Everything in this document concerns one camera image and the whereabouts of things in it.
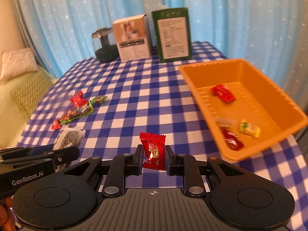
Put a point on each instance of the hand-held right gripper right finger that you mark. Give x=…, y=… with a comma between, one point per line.
x=169, y=160

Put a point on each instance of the green zigzag pillow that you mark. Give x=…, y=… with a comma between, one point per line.
x=31, y=93

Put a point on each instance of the green brown candy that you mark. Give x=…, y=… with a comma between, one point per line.
x=99, y=99

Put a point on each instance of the blue star curtain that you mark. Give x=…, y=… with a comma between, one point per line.
x=228, y=16

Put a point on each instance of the green cardboard box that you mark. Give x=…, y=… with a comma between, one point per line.
x=172, y=36

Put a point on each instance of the white cardboard box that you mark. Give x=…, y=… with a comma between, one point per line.
x=132, y=38

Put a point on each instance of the blue white checked tablecloth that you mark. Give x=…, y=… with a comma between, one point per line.
x=144, y=96

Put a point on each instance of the clear packet black sesame bar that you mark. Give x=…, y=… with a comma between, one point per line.
x=68, y=137

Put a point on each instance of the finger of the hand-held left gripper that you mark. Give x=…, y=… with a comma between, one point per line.
x=67, y=155
x=41, y=150

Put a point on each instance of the large red candy packet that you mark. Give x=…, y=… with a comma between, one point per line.
x=77, y=99

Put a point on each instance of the dark red candy packet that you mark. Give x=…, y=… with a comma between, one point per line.
x=232, y=140

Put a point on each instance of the bright red candy packet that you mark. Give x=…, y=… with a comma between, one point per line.
x=154, y=151

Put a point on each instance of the beige pillow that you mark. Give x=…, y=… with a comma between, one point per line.
x=18, y=62

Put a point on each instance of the person's left hand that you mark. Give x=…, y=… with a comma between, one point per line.
x=4, y=214

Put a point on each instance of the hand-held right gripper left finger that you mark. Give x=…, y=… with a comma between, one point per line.
x=139, y=157

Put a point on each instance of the yellow-green sofa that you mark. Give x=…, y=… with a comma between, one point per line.
x=8, y=115

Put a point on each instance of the chocolate bar green-edged wrapper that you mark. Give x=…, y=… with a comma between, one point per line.
x=77, y=113

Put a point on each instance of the orange plastic tray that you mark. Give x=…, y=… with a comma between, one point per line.
x=264, y=96

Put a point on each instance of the yellow green candy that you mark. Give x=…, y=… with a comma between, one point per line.
x=250, y=128

